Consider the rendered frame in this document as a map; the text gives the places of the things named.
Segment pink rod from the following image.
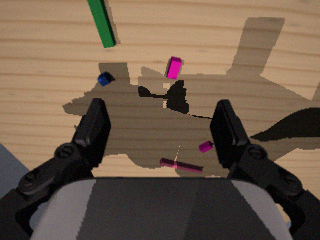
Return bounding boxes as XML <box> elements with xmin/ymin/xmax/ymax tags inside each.
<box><xmin>160</xmin><ymin>158</ymin><xmax>202</xmax><ymax>173</ymax></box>

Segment green rod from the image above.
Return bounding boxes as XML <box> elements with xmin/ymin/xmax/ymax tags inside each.
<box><xmin>87</xmin><ymin>0</ymin><xmax>116</xmax><ymax>48</ymax></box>

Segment small blue cube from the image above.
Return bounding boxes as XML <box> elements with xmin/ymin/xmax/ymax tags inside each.
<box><xmin>97</xmin><ymin>72</ymin><xmax>112</xmax><ymax>86</ymax></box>

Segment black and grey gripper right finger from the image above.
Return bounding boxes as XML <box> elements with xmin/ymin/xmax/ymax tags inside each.
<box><xmin>210</xmin><ymin>99</ymin><xmax>320</xmax><ymax>240</ymax></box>

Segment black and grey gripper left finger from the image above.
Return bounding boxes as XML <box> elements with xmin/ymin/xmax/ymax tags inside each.
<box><xmin>0</xmin><ymin>98</ymin><xmax>111</xmax><ymax>240</ymax></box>

